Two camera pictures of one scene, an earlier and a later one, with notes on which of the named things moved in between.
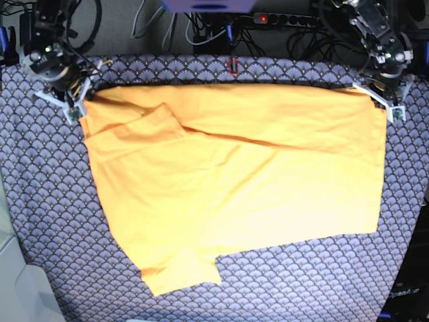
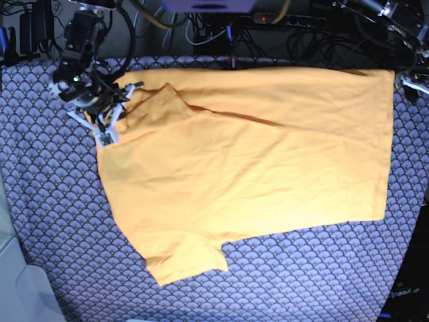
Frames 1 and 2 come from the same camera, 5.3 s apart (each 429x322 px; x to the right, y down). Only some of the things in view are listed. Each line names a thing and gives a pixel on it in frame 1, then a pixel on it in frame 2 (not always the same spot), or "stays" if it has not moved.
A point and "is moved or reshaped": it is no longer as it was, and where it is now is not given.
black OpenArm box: (408, 299) stays
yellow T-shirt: (190, 173) is moved or reshaped
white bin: (25, 293) stays
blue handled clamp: (230, 30) stays
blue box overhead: (209, 6) stays
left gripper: (67, 79) → (96, 105)
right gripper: (387, 89) → (410, 86)
